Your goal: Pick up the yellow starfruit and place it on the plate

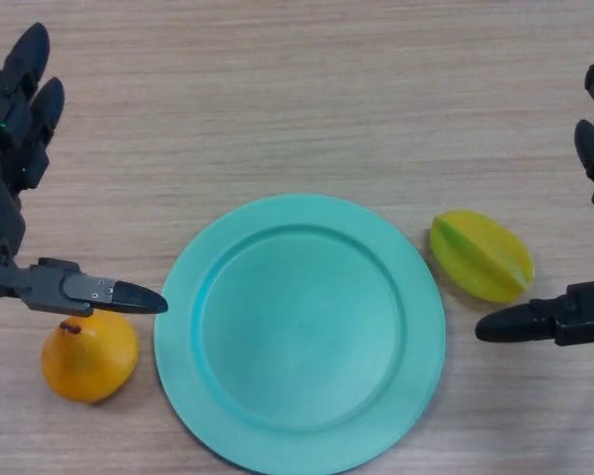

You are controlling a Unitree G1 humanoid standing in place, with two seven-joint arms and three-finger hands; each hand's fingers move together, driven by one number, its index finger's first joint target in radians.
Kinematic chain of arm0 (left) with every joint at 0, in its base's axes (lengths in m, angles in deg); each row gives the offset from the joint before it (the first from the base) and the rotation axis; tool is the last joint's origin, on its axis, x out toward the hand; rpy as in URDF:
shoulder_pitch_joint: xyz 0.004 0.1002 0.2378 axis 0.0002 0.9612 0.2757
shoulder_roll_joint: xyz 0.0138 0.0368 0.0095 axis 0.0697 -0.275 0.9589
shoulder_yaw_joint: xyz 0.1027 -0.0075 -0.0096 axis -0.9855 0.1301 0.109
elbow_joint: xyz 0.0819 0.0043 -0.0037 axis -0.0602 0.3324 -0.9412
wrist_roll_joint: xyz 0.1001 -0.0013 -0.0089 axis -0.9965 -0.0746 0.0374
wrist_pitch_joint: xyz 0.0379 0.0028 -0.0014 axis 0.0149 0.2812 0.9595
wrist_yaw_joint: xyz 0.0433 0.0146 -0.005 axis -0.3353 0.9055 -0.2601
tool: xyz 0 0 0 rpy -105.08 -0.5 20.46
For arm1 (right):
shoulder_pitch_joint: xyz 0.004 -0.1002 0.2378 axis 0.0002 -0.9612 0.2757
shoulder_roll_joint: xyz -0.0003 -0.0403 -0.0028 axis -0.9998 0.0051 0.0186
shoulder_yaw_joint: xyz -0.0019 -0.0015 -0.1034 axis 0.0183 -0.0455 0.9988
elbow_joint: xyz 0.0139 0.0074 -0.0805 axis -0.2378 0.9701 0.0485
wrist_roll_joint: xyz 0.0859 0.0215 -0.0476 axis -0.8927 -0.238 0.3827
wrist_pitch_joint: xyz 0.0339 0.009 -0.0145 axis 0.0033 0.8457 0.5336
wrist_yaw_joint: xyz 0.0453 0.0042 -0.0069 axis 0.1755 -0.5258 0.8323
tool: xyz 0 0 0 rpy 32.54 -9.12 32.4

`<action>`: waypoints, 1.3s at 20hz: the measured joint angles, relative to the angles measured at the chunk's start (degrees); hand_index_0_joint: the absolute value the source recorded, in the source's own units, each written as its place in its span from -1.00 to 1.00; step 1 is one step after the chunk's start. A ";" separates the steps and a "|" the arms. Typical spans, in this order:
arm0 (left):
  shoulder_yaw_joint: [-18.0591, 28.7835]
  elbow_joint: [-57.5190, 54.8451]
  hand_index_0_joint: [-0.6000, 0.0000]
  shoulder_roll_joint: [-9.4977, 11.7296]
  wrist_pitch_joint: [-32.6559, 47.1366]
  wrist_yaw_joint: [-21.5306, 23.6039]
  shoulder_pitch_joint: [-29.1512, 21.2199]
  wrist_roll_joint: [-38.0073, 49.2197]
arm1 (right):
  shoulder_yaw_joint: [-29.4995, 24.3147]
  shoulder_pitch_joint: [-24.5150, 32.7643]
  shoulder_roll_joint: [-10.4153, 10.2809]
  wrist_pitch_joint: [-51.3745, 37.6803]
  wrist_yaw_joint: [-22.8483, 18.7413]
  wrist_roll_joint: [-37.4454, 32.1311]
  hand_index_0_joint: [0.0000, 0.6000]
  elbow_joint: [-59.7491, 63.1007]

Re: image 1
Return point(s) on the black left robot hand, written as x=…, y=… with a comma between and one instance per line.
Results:
x=2, y=148

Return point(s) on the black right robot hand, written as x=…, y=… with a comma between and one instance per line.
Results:
x=574, y=319

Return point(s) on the yellow green starfruit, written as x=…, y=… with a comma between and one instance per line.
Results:
x=480, y=257

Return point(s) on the teal round plate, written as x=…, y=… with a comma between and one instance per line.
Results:
x=297, y=341

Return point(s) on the orange yellow pear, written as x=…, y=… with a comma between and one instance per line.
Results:
x=89, y=361

